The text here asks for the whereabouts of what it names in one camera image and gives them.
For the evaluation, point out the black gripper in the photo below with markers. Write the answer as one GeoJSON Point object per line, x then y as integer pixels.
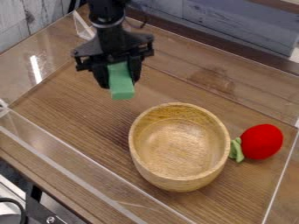
{"type": "Point", "coordinates": [114, 45]}

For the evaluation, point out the green rectangular block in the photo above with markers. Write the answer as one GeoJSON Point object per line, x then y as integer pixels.
{"type": "Point", "coordinates": [122, 87]}

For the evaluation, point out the brown wooden bowl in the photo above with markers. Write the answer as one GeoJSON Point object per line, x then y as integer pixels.
{"type": "Point", "coordinates": [179, 145]}

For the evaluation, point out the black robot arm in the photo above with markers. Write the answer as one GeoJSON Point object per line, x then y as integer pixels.
{"type": "Point", "coordinates": [107, 14]}

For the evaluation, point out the red plush tomato toy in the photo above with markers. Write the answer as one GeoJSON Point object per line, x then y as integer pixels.
{"type": "Point", "coordinates": [258, 143]}

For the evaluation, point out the clear acrylic corner bracket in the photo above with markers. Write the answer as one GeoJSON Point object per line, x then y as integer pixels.
{"type": "Point", "coordinates": [83, 30]}

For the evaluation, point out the clear acrylic front wall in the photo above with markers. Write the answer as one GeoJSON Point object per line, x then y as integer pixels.
{"type": "Point", "coordinates": [86, 186]}

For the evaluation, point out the black table frame bracket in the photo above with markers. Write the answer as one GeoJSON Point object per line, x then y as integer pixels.
{"type": "Point", "coordinates": [23, 209]}

